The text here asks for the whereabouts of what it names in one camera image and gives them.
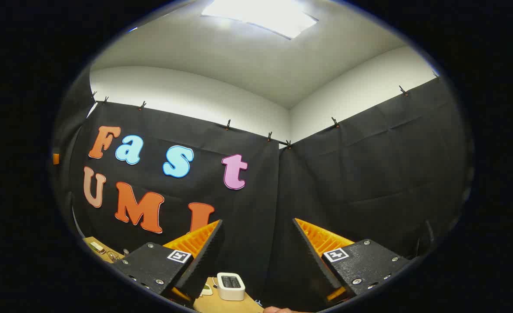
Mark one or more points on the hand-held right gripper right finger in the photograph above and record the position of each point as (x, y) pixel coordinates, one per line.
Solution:
(319, 265)

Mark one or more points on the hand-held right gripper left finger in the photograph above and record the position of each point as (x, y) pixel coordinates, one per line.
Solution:
(204, 261)

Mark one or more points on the white divided bean tray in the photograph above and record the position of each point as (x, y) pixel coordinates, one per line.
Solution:
(207, 290)

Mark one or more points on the white toaster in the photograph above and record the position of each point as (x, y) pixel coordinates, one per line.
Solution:
(230, 289)

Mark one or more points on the black backdrop cloth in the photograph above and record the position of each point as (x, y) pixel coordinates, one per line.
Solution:
(369, 174)

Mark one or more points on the sandwich with lettuce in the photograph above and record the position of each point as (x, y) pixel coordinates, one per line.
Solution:
(97, 248)

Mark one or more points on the row of black cloth clips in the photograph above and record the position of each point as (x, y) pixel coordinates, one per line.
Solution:
(334, 123)

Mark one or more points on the ceiling light panel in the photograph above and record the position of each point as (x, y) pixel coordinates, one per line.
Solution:
(260, 15)

